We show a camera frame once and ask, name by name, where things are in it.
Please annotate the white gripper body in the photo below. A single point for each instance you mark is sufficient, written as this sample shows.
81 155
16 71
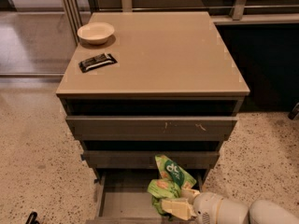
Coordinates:
206 206

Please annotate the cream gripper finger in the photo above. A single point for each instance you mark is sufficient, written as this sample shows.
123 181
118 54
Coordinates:
179 208
189 194

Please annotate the green rice chip bag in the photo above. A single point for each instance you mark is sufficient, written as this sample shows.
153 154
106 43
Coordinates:
170 183

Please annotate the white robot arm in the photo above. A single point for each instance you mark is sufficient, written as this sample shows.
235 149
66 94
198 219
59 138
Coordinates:
259 212

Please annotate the grey open bottom drawer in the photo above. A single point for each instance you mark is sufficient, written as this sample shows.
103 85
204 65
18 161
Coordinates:
122 198

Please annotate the grey middle drawer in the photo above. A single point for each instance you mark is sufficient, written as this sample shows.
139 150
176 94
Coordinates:
146 159

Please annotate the grey drawer cabinet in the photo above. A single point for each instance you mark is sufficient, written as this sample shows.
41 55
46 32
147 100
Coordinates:
169 64

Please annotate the grey top drawer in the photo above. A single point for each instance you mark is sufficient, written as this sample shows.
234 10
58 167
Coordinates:
91 128

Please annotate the dark object at right edge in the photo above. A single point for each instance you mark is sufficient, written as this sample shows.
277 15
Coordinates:
294 112

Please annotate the black object on floor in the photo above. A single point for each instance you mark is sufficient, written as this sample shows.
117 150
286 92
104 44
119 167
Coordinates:
32 219

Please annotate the black snack bar wrapper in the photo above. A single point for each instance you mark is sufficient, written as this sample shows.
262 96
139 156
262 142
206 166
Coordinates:
96 62

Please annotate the white ceramic bowl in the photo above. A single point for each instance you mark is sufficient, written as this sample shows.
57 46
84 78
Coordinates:
96 33

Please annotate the metal shelf frame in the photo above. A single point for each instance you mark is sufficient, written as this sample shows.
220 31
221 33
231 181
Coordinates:
223 11

